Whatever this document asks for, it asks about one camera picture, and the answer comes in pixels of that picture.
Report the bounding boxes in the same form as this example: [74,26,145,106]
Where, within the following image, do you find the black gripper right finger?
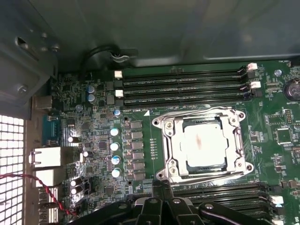
[164,180,273,225]

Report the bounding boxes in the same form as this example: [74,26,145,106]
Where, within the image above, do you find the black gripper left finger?
[69,180,165,225]

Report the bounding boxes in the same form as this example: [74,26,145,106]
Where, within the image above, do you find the metal socket cover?
[163,110,246,185]

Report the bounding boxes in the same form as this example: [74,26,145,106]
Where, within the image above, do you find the silver CPU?
[178,123,230,168]

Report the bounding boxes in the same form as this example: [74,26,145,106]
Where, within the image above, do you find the black RAM slot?
[115,72,256,89]
[116,92,262,107]
[115,81,262,98]
[194,195,285,211]
[225,206,272,220]
[170,186,271,203]
[114,62,258,79]

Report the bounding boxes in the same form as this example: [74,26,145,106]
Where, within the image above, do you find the CPU socket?
[151,105,255,187]

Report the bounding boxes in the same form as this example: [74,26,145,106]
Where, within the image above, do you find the green motherboard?
[49,58,300,225]

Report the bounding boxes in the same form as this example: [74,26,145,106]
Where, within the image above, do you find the silver USB port stack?
[35,168,60,225]

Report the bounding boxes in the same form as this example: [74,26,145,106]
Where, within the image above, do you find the silver network port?
[28,147,63,169]

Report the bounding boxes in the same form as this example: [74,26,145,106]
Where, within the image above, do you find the blue serial port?
[42,116,62,146]

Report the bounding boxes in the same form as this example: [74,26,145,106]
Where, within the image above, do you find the silver coin battery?
[283,78,300,99]

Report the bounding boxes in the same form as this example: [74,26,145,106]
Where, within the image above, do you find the black PC case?
[0,0,300,225]

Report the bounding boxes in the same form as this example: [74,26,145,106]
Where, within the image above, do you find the red black twisted wire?
[0,173,73,216]

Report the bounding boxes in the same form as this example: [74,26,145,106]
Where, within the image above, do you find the black clipped cable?
[79,45,139,79]

